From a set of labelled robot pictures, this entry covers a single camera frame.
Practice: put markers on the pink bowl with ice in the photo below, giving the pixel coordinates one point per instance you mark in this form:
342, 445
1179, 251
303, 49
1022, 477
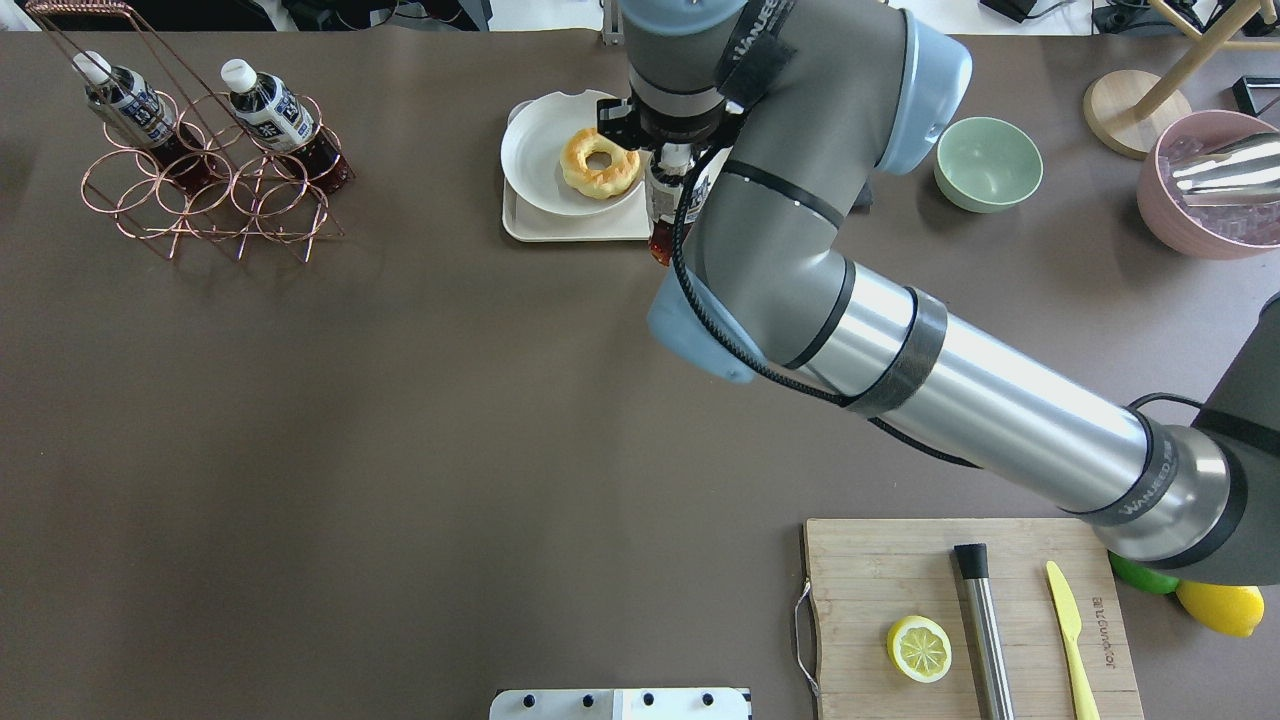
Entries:
1167, 217

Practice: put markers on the green bowl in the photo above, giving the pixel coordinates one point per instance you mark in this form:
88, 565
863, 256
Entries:
985, 165

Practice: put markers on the metal scoop in bowl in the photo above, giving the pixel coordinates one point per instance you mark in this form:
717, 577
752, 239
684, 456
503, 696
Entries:
1242, 172

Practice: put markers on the wooden stand with round base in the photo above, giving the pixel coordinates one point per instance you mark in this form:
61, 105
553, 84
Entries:
1127, 110

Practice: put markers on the bamboo cutting board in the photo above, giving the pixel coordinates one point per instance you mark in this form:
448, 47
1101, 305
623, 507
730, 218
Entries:
866, 574

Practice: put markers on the whole lemon lower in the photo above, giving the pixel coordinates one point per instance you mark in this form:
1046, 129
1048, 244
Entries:
1234, 610

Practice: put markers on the copper wire bottle rack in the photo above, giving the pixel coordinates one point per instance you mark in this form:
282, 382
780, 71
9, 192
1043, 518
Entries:
249, 202

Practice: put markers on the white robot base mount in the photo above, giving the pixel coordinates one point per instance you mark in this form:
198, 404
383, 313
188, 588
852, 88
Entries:
624, 703

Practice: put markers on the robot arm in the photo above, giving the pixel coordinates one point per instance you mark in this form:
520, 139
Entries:
809, 97

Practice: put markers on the tea bottle back left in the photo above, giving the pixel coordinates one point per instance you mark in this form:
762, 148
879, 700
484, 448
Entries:
144, 119

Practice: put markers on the tea bottle front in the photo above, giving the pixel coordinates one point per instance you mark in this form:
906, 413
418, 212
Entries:
664, 183

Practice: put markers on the tea bottle back right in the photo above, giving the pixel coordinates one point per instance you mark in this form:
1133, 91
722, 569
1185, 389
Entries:
280, 123

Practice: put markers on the yellow plastic knife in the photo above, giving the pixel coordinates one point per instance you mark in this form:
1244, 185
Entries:
1070, 625

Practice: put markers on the half lemon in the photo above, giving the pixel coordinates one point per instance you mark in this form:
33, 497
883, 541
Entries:
919, 648

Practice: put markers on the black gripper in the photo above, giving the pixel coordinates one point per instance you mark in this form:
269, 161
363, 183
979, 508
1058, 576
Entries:
672, 133

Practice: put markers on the aluminium camera post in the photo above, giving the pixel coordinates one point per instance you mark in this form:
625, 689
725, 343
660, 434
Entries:
613, 28

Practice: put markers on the tea bottle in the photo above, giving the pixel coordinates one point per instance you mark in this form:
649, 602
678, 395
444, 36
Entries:
280, 123
664, 183
144, 119

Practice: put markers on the white round plate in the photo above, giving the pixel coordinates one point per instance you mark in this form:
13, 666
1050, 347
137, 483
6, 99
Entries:
530, 154

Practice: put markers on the glazed donut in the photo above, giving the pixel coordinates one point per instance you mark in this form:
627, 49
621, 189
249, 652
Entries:
596, 166

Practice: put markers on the green lime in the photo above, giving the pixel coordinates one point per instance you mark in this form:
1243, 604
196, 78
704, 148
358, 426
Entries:
1140, 577

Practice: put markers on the cream rabbit tray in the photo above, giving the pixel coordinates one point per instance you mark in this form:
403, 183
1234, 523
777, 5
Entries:
627, 222

